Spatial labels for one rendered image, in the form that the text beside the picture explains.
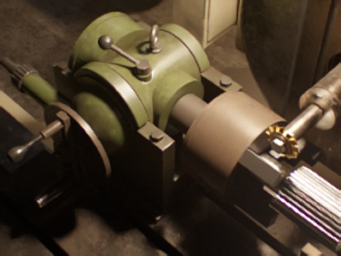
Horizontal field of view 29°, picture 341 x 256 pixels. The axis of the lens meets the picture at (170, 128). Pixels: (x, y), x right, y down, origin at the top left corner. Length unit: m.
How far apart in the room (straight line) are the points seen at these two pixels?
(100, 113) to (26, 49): 2.05
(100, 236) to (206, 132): 0.35
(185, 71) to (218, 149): 0.22
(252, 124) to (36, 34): 2.28
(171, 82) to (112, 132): 0.15
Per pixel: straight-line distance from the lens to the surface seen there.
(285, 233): 1.39
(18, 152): 1.17
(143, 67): 1.24
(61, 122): 1.21
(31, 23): 3.40
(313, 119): 1.16
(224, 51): 3.18
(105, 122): 1.23
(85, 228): 1.38
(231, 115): 1.16
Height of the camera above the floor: 2.17
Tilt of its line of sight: 50 degrees down
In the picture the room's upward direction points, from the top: straight up
